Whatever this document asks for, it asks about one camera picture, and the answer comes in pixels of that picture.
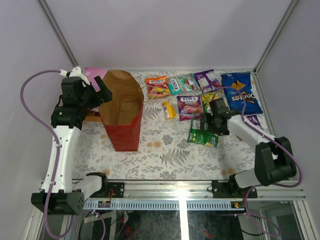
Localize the floral tablecloth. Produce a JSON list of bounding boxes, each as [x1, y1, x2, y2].
[[69, 70, 284, 181]]

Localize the orange snack packet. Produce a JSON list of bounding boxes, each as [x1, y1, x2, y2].
[[145, 76, 171, 100]]

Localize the purple snack packet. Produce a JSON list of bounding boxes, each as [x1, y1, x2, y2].
[[246, 114, 263, 130], [193, 69, 222, 93]]

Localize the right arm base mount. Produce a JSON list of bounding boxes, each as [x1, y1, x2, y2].
[[211, 173, 259, 199]]

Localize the blue Doritos chip bag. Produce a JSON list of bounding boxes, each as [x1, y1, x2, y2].
[[220, 72, 263, 115]]

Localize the aluminium front rail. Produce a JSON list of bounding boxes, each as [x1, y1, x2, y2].
[[119, 179, 307, 201]]

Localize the red paper bag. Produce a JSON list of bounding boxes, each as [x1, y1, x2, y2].
[[99, 70, 144, 152]]

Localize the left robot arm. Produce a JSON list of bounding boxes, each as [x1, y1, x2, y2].
[[31, 76, 112, 216]]

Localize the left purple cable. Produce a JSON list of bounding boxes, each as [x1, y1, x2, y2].
[[19, 69, 106, 240]]

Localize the yellow snack bar packet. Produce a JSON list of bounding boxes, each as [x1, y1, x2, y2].
[[162, 101, 177, 120]]

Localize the green Fox's candy bag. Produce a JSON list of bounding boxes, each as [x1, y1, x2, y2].
[[200, 90, 227, 114]]

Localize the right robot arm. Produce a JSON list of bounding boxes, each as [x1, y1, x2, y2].
[[200, 98, 297, 198]]

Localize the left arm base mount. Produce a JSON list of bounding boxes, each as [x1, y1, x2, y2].
[[100, 180, 125, 199]]

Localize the green snack packet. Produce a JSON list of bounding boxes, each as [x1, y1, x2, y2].
[[187, 119, 219, 148]]

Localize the teal Fox's candy bag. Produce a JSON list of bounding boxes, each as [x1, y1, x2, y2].
[[168, 73, 198, 95]]

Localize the purple Fox's candy bag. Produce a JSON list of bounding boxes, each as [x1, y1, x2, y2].
[[176, 95, 203, 121]]

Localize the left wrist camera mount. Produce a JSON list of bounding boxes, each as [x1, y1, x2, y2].
[[59, 66, 91, 85]]

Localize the purple pillow package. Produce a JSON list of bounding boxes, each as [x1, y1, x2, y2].
[[83, 66, 108, 112]]

